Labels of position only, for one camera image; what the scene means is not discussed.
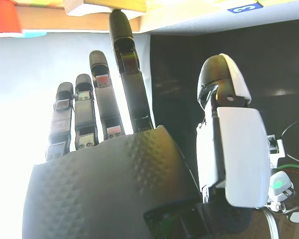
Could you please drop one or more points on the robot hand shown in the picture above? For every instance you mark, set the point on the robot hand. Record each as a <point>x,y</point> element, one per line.
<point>102,194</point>

